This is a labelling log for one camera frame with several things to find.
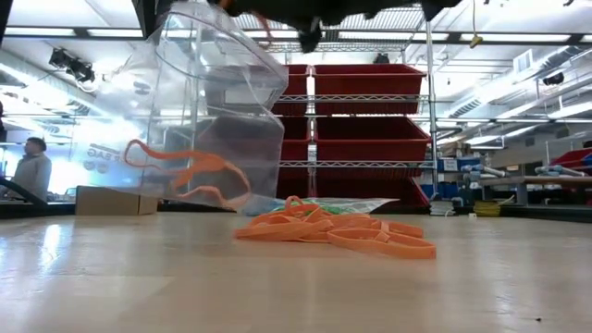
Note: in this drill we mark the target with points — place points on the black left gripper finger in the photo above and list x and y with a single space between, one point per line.
145 16

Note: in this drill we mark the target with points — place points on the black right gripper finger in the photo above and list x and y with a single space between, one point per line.
310 39

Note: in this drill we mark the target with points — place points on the green rubber band bunch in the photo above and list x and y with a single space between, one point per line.
337 209

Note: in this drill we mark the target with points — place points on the orange rubber band pile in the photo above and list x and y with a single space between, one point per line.
370 240

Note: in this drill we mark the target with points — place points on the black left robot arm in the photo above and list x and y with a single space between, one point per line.
3 18

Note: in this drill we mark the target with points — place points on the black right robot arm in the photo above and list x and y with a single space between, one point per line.
439 5

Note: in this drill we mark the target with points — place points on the red plastic bin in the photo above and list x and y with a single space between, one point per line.
370 83
370 143
298 85
370 187
291 185
296 139

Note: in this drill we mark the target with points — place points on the black ceiling-mounted device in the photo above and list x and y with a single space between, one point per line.
71 65
552 78

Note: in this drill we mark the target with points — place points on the yellow hanging tag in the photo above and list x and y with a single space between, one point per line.
475 40

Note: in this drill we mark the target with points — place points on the distant cardboard box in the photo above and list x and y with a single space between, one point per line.
455 149

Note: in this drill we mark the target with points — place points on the blue storage bins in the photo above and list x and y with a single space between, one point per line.
451 164

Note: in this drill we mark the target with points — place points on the small brown cardboard box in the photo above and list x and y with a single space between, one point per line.
115 203

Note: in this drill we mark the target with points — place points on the person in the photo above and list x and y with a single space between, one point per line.
34 171

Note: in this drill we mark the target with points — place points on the black slanted bar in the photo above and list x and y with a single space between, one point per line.
18 194

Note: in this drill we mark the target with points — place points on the wooden workbench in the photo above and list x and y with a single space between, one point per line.
532 181

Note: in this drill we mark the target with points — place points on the black aluminium table frame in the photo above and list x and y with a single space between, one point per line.
37 210

